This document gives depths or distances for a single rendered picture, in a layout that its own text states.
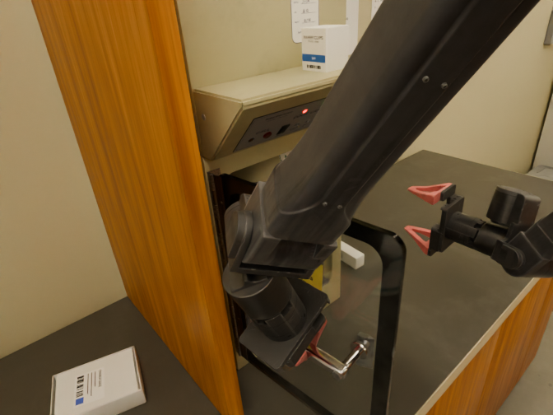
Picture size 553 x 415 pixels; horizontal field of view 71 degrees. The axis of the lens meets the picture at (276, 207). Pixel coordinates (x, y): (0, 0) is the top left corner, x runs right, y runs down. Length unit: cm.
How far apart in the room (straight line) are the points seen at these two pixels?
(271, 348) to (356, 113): 31
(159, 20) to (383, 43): 27
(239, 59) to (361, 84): 39
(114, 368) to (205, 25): 67
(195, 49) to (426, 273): 82
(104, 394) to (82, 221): 40
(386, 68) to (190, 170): 32
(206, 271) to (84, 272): 58
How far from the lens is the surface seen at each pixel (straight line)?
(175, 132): 46
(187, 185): 48
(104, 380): 89
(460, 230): 79
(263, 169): 71
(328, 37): 60
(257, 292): 37
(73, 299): 112
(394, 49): 21
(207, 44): 57
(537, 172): 352
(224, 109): 50
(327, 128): 25
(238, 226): 32
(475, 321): 102
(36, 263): 105
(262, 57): 63
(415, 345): 93
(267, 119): 54
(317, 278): 52
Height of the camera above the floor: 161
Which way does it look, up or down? 29 degrees down
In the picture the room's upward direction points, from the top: 4 degrees counter-clockwise
